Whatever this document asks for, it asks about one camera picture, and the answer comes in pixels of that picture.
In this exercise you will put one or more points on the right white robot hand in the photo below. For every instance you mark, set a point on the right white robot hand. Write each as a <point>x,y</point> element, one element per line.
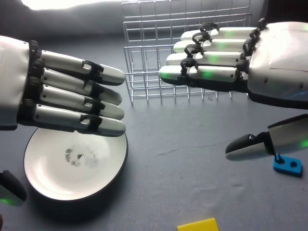
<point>276,60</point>

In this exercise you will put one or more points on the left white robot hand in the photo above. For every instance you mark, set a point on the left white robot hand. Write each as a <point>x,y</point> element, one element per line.
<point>60,96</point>

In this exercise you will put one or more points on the white plate with black rim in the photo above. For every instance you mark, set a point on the white plate with black rim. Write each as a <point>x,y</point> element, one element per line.
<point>72,173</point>

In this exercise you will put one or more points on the blue block with two holes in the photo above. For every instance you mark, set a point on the blue block with two holes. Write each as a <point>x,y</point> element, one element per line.
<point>286,169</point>

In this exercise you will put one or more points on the yellow rectangular block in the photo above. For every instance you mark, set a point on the yellow rectangular block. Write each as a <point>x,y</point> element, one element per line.
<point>198,225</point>

